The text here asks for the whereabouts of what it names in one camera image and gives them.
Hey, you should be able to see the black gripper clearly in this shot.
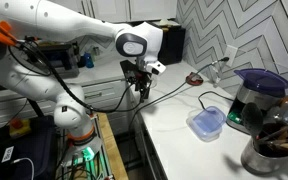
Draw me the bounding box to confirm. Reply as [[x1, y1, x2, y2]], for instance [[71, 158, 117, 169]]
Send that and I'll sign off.
[[119, 59, 153, 103]]

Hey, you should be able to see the clear plastic container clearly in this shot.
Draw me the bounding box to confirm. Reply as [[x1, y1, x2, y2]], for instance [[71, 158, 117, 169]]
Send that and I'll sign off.
[[185, 105, 228, 143]]

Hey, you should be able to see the white drawer cabinet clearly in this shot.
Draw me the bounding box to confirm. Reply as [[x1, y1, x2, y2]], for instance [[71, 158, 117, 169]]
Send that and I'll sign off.
[[0, 78, 142, 136]]

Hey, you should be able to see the round red coaster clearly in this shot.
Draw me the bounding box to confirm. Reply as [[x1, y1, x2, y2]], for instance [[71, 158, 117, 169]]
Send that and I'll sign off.
[[185, 71, 204, 87]]

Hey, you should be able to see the black countertop appliance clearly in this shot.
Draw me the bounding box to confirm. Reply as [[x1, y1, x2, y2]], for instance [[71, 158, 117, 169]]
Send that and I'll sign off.
[[150, 20, 187, 66]]

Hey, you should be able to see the wooden board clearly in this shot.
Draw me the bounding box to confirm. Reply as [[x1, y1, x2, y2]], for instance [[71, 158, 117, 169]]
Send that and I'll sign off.
[[96, 112, 130, 180]]

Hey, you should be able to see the blue bottle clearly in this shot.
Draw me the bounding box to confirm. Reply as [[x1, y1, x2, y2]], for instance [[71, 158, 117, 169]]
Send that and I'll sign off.
[[83, 52, 95, 69]]

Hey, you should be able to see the white upper cabinet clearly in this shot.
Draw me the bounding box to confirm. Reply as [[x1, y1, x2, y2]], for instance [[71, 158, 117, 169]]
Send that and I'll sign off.
[[50, 0, 178, 24]]

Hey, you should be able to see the black box appliance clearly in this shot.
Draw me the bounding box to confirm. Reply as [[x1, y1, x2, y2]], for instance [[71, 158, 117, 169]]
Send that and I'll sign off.
[[37, 42, 82, 80]]

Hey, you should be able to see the black plastic spoon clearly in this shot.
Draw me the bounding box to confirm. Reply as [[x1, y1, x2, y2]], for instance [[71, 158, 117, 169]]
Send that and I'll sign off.
[[240, 102, 264, 141]]

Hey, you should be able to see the steel kettle with purple lid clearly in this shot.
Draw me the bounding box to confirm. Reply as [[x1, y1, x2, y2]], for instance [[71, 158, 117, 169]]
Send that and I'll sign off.
[[226, 68, 288, 135]]

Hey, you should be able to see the yellow emergency stop button box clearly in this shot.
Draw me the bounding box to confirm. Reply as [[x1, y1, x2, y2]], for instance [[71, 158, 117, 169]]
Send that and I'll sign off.
[[8, 117, 32, 140]]

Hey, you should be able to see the steel utensil holder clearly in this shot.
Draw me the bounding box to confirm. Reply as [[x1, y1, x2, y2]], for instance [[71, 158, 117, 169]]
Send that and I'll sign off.
[[240, 138, 288, 176]]

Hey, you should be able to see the black bag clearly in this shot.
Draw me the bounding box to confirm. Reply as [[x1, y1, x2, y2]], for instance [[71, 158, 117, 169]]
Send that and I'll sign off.
[[0, 114, 59, 180]]

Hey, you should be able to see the white QR label tag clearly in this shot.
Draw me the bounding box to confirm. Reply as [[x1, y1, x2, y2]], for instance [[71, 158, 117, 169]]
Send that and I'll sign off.
[[1, 145, 15, 164]]

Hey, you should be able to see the black power cable on counter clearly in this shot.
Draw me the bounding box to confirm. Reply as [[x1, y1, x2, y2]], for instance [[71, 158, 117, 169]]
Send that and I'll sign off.
[[127, 56, 235, 134]]

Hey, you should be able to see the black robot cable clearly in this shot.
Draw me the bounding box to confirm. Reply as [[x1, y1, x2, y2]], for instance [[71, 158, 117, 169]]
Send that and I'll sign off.
[[7, 39, 142, 114]]

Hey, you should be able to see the green lit robot base mount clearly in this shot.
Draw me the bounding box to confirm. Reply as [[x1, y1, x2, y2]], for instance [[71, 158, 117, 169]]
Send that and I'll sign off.
[[61, 134, 113, 180]]

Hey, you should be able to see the white wall outlet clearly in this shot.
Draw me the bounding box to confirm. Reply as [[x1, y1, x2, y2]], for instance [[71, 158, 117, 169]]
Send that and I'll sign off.
[[224, 44, 239, 67]]

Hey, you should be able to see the white thin cable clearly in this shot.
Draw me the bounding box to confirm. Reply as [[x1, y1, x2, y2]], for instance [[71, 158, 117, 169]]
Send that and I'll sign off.
[[11, 157, 36, 180]]

